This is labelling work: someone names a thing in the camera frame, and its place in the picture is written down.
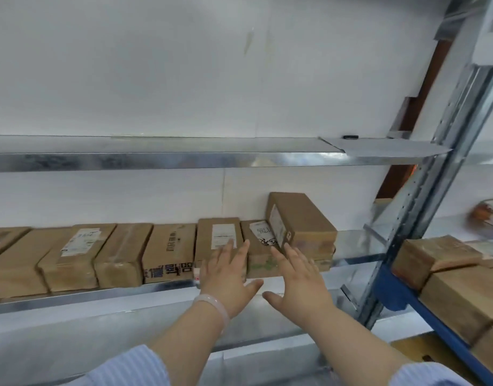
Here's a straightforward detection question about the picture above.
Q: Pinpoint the plain brown box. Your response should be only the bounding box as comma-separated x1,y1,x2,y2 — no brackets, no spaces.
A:
265,191,338,262

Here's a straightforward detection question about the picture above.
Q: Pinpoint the person's right hand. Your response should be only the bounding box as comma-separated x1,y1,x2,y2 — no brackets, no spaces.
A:
262,242,344,332

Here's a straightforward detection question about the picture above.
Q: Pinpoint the person's left hand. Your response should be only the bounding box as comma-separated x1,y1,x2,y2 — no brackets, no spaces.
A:
199,239,265,318

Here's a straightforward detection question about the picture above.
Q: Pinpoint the blue beam metal rack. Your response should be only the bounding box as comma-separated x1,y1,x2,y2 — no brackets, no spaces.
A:
371,64,493,386

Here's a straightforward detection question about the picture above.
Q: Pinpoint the grey paper sheet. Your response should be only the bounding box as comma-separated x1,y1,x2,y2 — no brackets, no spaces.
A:
318,136,453,159

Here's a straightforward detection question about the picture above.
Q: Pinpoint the person's right forearm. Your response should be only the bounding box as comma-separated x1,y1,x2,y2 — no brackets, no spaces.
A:
310,307,412,386

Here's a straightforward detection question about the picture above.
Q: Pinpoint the brown wooden cabinet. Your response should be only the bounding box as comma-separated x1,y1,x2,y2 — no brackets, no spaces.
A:
374,39,453,199

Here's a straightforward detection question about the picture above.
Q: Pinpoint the galvanized metal shelf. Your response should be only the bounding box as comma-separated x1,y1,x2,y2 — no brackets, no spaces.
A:
0,0,493,386

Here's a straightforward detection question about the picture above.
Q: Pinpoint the wide box with handwritten label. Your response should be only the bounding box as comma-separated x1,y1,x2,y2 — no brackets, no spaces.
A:
240,219,286,278

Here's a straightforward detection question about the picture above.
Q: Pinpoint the light blue striped shirt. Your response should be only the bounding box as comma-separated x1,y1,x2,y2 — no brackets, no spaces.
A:
67,344,476,386

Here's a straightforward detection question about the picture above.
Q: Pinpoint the person's left forearm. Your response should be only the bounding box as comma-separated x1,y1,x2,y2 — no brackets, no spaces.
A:
148,301,229,386

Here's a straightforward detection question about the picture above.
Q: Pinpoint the translucent white bangle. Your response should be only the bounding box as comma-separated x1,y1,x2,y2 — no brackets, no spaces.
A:
192,293,230,337

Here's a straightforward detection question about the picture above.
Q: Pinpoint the orange printed carton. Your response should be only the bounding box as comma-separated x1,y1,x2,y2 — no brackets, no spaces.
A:
470,198,493,232

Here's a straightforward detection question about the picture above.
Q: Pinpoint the brown cardboard box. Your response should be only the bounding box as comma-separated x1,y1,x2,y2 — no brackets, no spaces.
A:
470,321,493,376
391,235,483,292
466,239,493,269
418,265,493,346

